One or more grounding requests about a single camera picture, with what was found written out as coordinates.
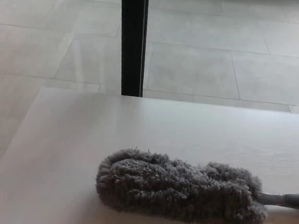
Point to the grey fluffy microfibre duster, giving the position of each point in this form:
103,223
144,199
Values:
174,187

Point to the black vertical window frame post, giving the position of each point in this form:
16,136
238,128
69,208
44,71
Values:
132,37

